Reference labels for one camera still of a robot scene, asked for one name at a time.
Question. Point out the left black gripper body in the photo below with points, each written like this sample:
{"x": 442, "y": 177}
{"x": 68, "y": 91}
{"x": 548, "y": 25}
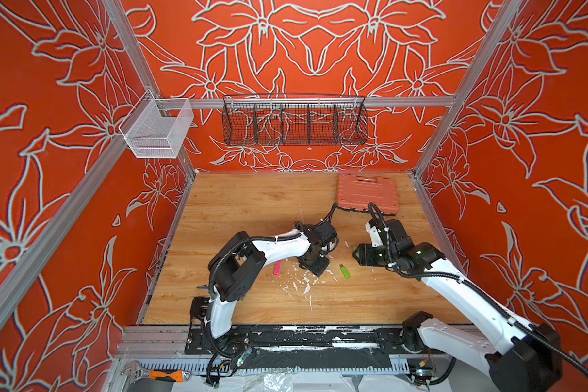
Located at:
{"x": 318, "y": 265}

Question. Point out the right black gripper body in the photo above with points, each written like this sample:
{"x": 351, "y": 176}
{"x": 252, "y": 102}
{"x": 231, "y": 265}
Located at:
{"x": 375, "y": 255}

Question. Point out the pink usb drive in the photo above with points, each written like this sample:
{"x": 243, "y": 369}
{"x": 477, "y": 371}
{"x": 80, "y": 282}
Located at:
{"x": 277, "y": 268}

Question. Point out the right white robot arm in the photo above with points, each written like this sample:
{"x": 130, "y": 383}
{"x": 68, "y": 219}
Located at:
{"x": 515, "y": 354}

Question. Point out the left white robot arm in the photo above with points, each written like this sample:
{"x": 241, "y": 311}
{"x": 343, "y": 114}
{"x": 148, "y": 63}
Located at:
{"x": 236, "y": 267}

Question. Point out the green usb drive front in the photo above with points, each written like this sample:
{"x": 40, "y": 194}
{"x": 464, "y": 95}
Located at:
{"x": 345, "y": 272}

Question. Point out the red plastic tool case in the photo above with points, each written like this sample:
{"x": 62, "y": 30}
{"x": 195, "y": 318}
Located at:
{"x": 355, "y": 193}

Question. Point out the black bit holder block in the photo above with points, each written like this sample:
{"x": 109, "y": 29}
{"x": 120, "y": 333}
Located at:
{"x": 199, "y": 307}

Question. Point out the clear plastic bin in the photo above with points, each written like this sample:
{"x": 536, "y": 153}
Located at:
{"x": 156, "y": 127}

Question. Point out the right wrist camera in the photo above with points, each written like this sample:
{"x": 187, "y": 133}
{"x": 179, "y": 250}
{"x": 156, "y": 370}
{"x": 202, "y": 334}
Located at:
{"x": 377, "y": 232}

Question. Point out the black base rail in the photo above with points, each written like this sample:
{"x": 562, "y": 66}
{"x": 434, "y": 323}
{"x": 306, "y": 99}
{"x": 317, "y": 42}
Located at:
{"x": 358, "y": 349}

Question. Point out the black wire basket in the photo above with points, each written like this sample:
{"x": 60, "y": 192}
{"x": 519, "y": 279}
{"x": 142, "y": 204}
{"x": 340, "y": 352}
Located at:
{"x": 277, "y": 119}

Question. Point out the orange handled wrench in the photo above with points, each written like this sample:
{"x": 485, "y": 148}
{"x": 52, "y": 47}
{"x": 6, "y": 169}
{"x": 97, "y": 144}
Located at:
{"x": 135, "y": 372}

